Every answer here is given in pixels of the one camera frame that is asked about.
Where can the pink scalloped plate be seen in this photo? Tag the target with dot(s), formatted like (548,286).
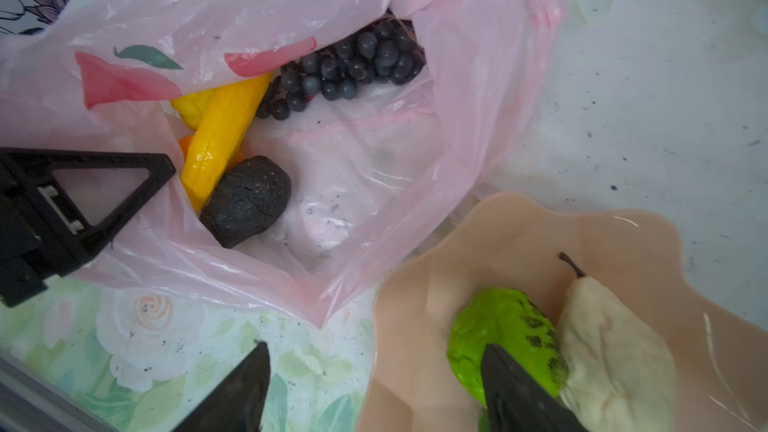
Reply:
(510,241)

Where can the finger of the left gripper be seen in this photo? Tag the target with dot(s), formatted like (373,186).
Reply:
(43,232)

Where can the yellow banana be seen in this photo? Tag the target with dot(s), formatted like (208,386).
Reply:
(230,115)

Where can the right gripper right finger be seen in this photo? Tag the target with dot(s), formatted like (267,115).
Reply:
(516,402)

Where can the cream garlic bulb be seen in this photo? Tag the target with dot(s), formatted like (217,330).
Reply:
(622,375)

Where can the black plum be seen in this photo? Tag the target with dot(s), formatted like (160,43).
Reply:
(248,200)

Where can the dark purple grape bunch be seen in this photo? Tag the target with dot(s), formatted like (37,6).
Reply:
(385,51)

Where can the bright green lime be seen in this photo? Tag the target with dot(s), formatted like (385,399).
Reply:
(509,318)

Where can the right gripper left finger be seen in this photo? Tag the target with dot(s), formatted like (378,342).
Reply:
(237,403)

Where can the yellow lemon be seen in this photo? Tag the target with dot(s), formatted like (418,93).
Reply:
(193,107)

